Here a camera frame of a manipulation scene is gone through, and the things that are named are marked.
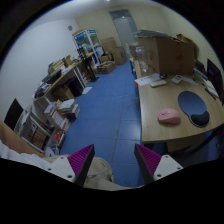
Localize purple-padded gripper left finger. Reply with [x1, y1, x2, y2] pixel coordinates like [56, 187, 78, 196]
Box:
[47, 144, 95, 186]

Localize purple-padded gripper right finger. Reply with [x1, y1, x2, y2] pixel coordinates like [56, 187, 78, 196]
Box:
[134, 144, 182, 184]

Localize person's forearm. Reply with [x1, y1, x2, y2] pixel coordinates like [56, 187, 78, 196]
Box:
[0, 120, 44, 158]

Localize pink computer mouse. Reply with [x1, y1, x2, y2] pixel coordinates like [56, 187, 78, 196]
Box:
[157, 108, 181, 124]

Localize dark blue mouse pad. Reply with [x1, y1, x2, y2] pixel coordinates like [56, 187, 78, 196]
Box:
[178, 91, 210, 127]

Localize person's leg beige trousers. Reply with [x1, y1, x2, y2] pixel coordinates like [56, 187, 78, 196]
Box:
[45, 155, 126, 191]

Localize white low shelf with books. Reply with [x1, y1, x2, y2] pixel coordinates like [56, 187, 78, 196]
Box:
[14, 106, 70, 156]

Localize stack of books on floor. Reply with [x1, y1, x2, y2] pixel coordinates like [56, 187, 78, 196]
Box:
[59, 99, 80, 120]

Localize black chair back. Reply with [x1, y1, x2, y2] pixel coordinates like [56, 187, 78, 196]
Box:
[4, 99, 23, 129]

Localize white remote control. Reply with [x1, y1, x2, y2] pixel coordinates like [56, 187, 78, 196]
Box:
[150, 80, 167, 88]

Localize white paper sheet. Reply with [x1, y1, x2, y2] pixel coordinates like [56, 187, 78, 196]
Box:
[135, 73, 160, 86]

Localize cluttered left side desk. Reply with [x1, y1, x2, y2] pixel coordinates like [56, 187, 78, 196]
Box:
[32, 60, 86, 101]

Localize white calculator device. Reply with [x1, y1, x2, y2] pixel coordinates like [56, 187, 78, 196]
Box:
[171, 75, 182, 84]

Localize open cardboard box on floor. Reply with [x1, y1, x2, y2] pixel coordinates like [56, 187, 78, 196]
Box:
[97, 61, 117, 74]

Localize black stool stand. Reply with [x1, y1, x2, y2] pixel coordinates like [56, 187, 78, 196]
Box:
[83, 57, 99, 82]

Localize black monitor on right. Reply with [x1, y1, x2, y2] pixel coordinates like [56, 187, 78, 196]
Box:
[207, 60, 223, 95]

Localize large cardboard box on desk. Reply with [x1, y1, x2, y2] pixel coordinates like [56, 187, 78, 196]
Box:
[138, 36, 195, 75]

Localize cardboard boxes stack by door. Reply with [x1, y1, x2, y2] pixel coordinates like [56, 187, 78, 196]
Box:
[101, 37, 126, 65]

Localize glass-door display cabinet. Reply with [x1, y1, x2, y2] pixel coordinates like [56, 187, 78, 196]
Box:
[72, 29, 104, 65]

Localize grey door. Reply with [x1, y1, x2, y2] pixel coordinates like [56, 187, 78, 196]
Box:
[109, 10, 137, 47]

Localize round wall clock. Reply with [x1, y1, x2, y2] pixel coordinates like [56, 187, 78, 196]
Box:
[67, 25, 73, 31]

